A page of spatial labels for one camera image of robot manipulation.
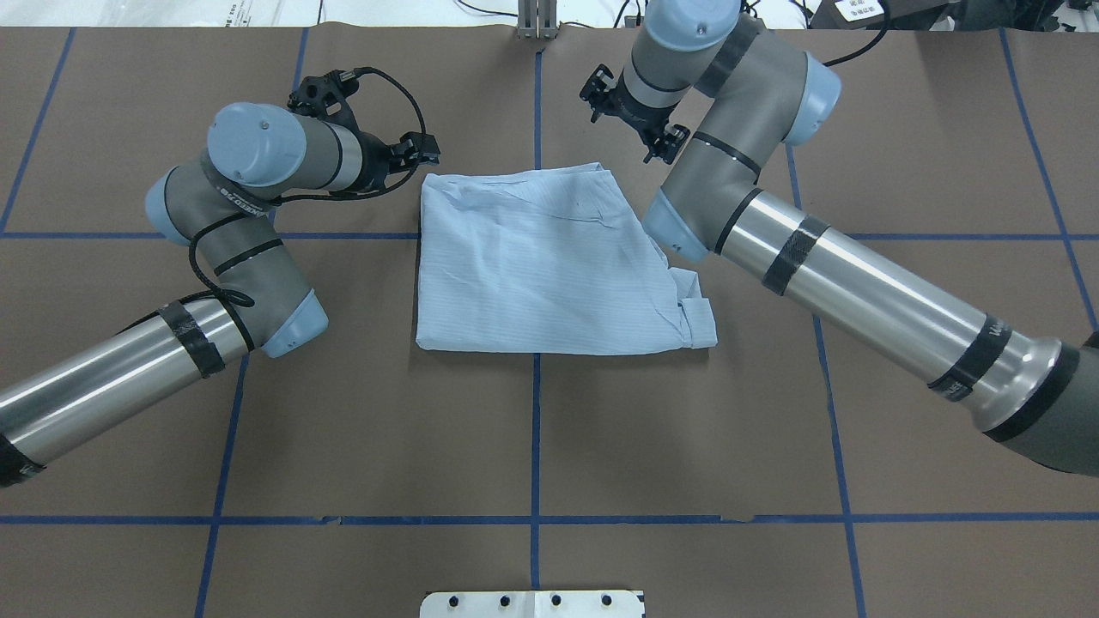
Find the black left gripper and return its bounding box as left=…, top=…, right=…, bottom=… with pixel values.
left=287, top=68, right=442, bottom=194

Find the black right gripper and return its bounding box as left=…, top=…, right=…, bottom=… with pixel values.
left=580, top=65, right=691, bottom=164

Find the light blue button shirt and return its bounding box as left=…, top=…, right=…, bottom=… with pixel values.
left=417, top=163, right=719, bottom=355

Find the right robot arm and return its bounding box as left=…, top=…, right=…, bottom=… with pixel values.
left=580, top=1, right=1098, bottom=476

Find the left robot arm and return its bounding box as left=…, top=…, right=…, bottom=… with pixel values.
left=1, top=67, right=442, bottom=488

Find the aluminium frame post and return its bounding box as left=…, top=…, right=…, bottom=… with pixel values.
left=517, top=0, right=560, bottom=40

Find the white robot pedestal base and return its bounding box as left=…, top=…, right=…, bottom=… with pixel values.
left=419, top=591, right=647, bottom=617

